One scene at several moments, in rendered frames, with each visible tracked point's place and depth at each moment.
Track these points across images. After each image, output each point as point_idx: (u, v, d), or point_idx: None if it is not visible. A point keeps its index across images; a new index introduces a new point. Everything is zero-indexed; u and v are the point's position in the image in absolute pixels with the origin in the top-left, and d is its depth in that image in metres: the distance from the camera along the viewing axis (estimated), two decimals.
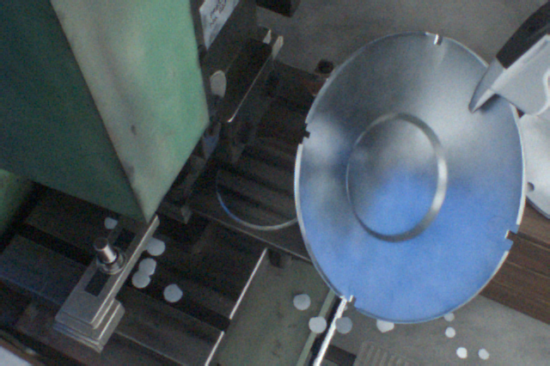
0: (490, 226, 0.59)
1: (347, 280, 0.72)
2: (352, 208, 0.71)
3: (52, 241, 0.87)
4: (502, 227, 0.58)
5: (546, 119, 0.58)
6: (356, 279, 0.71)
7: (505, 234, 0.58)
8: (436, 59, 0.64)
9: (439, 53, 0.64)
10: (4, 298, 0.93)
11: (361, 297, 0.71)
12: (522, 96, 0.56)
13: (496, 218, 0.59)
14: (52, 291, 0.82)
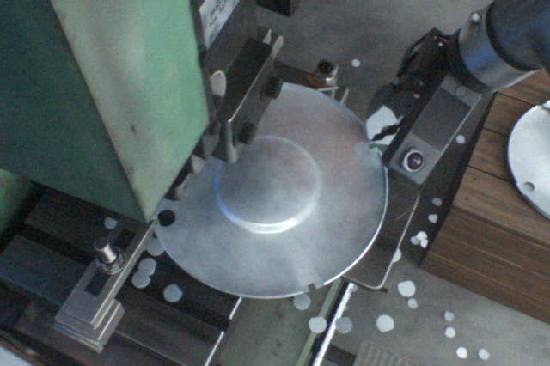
0: (357, 151, 0.83)
1: (293, 278, 0.75)
2: (253, 225, 0.78)
3: (52, 241, 0.87)
4: (363, 146, 0.83)
5: None
6: (300, 270, 0.76)
7: (369, 147, 0.83)
8: None
9: None
10: (4, 298, 0.93)
11: (316, 277, 0.75)
12: None
13: (356, 145, 0.83)
14: (52, 291, 0.82)
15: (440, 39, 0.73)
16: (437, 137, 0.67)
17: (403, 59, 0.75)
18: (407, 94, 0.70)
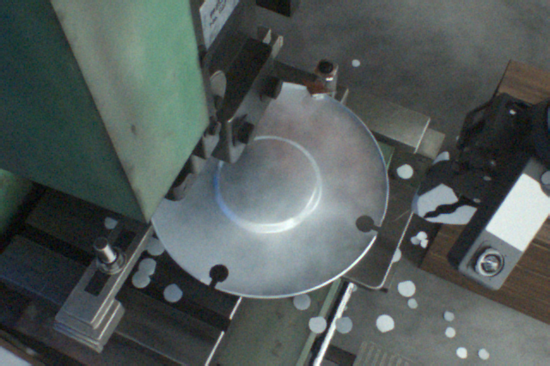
0: None
1: (320, 108, 0.85)
2: (310, 159, 0.82)
3: (52, 241, 0.87)
4: None
5: (437, 159, 0.69)
6: (309, 109, 0.85)
7: None
8: None
9: None
10: (4, 298, 0.93)
11: (304, 97, 0.86)
12: None
13: None
14: (52, 291, 0.82)
15: (511, 105, 0.60)
16: (518, 234, 0.54)
17: (463, 127, 0.63)
18: (475, 175, 0.58)
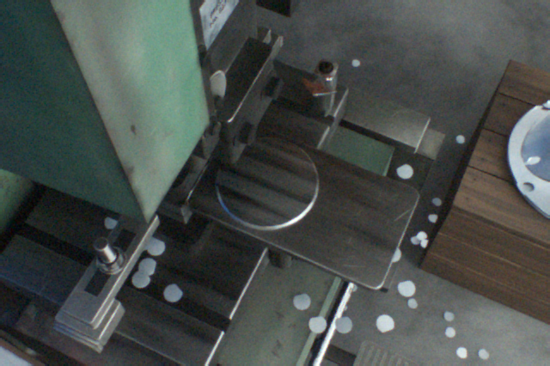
0: None
1: None
2: None
3: (52, 241, 0.87)
4: None
5: None
6: None
7: None
8: None
9: None
10: (4, 298, 0.93)
11: None
12: None
13: None
14: (52, 291, 0.82)
15: None
16: None
17: None
18: None
